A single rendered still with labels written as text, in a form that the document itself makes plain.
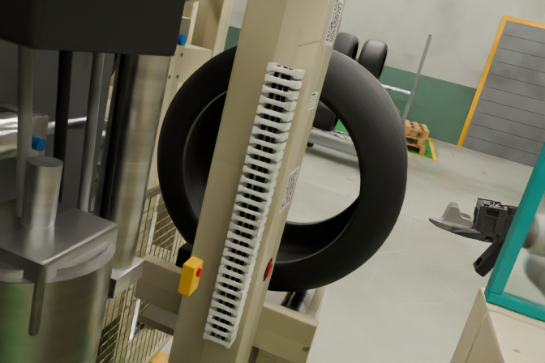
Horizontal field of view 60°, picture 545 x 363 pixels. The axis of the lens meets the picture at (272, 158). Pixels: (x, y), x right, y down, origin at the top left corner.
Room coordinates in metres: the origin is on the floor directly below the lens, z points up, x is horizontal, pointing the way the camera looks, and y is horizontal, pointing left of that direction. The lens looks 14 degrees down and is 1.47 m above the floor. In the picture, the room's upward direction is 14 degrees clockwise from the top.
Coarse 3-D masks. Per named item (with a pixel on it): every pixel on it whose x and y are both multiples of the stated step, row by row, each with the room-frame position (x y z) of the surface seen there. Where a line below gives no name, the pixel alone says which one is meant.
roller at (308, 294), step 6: (294, 294) 0.98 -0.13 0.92; (300, 294) 0.98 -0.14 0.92; (306, 294) 0.99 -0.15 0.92; (312, 294) 1.02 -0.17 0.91; (294, 300) 0.95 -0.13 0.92; (300, 300) 0.95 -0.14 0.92; (306, 300) 0.97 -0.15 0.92; (288, 306) 0.92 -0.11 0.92; (294, 306) 0.92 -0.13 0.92; (300, 306) 0.93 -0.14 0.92; (306, 306) 0.95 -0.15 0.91; (300, 312) 0.91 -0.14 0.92
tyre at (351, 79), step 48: (192, 96) 1.01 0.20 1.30; (336, 96) 0.94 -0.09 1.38; (384, 96) 1.00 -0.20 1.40; (192, 144) 1.23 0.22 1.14; (384, 144) 0.93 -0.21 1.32; (192, 192) 1.18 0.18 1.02; (384, 192) 0.91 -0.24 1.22; (192, 240) 1.00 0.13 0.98; (288, 240) 1.22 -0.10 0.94; (336, 240) 0.93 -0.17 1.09; (384, 240) 0.96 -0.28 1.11; (288, 288) 0.96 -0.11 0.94
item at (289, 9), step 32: (256, 0) 0.75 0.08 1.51; (288, 0) 0.74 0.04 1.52; (320, 0) 0.73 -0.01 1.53; (256, 32) 0.75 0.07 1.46; (288, 32) 0.74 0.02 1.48; (320, 32) 0.73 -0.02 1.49; (256, 64) 0.75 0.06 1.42; (288, 64) 0.74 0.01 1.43; (320, 64) 0.77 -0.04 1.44; (256, 96) 0.74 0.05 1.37; (224, 128) 0.75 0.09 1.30; (224, 160) 0.75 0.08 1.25; (288, 160) 0.73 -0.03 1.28; (224, 192) 0.75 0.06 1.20; (224, 224) 0.74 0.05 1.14; (192, 256) 0.76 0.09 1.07; (256, 288) 0.73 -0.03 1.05; (192, 320) 0.75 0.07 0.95; (256, 320) 0.82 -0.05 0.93; (192, 352) 0.74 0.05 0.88; (224, 352) 0.73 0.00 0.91
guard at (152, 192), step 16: (160, 192) 1.22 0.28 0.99; (160, 224) 1.27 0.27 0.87; (176, 240) 1.42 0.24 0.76; (128, 288) 1.15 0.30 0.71; (112, 304) 1.09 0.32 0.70; (144, 304) 1.27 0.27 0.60; (112, 320) 1.11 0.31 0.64; (112, 336) 1.12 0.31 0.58; (128, 336) 1.21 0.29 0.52; (160, 336) 1.45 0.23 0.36
